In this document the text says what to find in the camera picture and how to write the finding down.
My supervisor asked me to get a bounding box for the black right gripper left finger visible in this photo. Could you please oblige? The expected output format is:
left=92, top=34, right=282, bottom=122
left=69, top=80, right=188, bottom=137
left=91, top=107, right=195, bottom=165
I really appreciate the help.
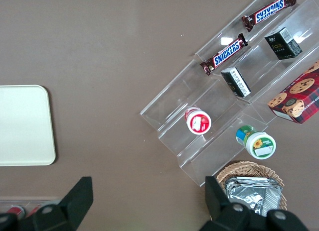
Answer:
left=21, top=176, right=94, bottom=231

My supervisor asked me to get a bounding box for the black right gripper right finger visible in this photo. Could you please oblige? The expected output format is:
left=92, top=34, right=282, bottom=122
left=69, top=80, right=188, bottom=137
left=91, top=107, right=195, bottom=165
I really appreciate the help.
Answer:
left=199, top=175, right=251, bottom=231

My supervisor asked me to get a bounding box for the light wicker basket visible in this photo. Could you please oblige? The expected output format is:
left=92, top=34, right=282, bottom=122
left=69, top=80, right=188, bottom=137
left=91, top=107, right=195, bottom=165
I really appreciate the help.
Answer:
left=215, top=161, right=288, bottom=212

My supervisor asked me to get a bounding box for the cream rectangular plastic tray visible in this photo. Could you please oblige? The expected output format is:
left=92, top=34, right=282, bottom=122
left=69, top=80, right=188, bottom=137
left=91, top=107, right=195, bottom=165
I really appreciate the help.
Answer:
left=0, top=85, right=56, bottom=167

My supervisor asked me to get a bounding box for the silver foil packet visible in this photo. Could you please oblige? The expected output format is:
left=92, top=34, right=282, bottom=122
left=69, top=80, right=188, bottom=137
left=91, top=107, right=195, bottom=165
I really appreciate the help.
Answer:
left=225, top=182, right=265, bottom=218
left=231, top=176, right=284, bottom=212

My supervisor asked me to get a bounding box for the clear acrylic bottle rack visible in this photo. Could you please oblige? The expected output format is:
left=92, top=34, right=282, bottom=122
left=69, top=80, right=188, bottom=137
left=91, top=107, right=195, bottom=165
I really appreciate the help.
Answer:
left=0, top=196, right=64, bottom=217

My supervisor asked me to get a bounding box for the green sunflower lid jar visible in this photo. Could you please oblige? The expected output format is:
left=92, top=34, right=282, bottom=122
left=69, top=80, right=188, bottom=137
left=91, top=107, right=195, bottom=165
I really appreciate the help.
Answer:
left=235, top=124, right=277, bottom=160

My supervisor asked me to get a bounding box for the red lid yogurt jar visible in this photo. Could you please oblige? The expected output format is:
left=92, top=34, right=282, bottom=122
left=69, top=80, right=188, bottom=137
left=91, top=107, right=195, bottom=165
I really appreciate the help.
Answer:
left=184, top=106, right=212, bottom=135

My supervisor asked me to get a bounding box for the clear acrylic stepped display stand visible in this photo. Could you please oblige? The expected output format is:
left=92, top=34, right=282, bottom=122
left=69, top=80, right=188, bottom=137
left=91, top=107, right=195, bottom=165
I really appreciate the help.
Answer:
left=139, top=0, right=319, bottom=187

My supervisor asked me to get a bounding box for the small black carton box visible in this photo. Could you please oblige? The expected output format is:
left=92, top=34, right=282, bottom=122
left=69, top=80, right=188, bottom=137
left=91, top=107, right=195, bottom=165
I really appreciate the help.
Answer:
left=220, top=66, right=252, bottom=99
left=264, top=26, right=304, bottom=61

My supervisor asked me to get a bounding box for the red plaid cookie box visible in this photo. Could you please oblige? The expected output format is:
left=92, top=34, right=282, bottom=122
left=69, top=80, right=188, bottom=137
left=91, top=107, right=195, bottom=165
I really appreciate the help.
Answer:
left=267, top=60, right=319, bottom=124

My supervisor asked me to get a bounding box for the Snickers chocolate bar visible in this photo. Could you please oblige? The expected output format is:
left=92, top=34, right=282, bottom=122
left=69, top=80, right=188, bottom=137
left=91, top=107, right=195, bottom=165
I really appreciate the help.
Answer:
left=199, top=33, right=249, bottom=76
left=242, top=0, right=298, bottom=33

